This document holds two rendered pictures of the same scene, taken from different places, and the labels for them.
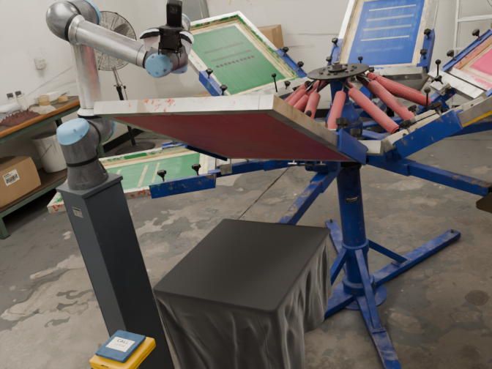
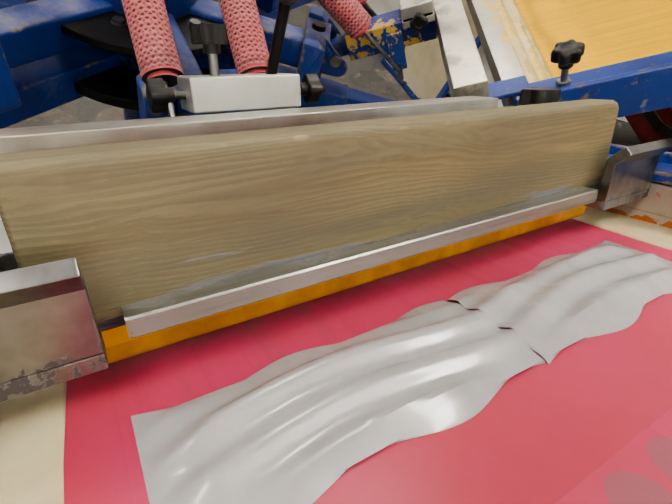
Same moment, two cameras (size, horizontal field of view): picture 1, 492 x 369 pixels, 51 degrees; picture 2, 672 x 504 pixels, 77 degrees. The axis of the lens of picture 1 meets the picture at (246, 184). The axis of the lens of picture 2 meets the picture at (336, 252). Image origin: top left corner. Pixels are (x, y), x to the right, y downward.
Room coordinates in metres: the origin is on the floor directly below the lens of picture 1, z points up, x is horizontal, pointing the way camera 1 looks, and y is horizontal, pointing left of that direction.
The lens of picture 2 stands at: (1.80, 0.08, 1.43)
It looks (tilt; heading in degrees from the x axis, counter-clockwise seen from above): 50 degrees down; 282
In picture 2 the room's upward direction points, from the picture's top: 25 degrees clockwise
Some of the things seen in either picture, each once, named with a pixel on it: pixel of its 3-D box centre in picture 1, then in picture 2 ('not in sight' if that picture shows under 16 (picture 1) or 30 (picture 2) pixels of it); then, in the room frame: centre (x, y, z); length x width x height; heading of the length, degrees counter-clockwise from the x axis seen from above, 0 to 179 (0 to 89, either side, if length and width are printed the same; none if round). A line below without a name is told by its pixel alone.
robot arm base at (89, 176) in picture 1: (85, 169); not in sight; (1.85, 0.58, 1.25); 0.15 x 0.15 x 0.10
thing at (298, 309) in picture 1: (310, 316); not in sight; (1.42, -0.13, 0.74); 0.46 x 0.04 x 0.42; 148
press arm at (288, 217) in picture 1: (301, 206); not in sight; (1.94, -0.21, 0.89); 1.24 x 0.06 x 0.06; 148
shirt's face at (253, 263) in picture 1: (244, 257); not in sight; (1.52, 0.05, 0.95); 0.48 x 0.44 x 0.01; 148
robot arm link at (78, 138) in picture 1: (77, 140); not in sight; (1.86, 0.58, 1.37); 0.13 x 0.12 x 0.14; 160
